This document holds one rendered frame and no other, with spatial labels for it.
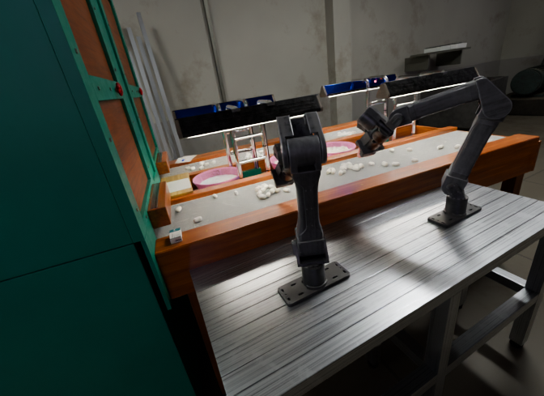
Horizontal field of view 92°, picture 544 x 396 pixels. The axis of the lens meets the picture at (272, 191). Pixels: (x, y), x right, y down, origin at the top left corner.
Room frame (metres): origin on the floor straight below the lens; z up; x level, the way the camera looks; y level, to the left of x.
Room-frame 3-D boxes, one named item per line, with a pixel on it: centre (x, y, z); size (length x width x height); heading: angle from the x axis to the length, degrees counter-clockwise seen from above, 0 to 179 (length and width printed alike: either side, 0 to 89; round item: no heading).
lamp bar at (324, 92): (1.96, -0.73, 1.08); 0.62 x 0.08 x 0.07; 107
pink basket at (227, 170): (1.35, 0.28, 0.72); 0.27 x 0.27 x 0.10
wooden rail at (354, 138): (1.69, -0.25, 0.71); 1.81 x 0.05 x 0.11; 107
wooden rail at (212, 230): (1.01, -0.46, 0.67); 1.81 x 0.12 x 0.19; 107
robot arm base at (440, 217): (0.79, -0.63, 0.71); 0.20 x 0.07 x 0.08; 113
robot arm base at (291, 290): (0.56, -0.08, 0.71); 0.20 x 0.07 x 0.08; 113
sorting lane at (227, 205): (1.21, -0.40, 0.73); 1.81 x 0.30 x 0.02; 107
